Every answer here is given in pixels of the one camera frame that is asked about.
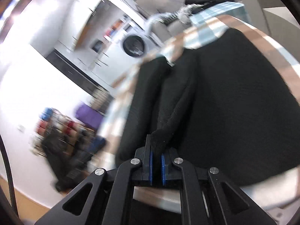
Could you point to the checkered tablecloth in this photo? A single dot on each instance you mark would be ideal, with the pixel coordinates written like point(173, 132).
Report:
point(274, 192)

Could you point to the black knit sweater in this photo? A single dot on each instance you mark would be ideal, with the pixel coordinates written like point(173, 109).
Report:
point(222, 105)

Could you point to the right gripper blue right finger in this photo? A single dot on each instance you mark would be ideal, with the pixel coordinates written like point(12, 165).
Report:
point(169, 172)

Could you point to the purple bag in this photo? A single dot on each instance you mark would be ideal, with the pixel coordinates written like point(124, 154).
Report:
point(88, 116)

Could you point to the white grey clothes pile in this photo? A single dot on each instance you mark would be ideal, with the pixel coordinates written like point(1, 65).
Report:
point(182, 15)

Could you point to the grey sofa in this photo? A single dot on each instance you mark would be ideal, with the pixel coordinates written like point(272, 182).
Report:
point(169, 30)

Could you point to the white washing machine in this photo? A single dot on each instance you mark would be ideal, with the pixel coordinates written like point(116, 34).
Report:
point(135, 45)

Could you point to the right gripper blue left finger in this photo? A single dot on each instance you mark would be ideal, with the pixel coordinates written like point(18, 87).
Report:
point(145, 154)

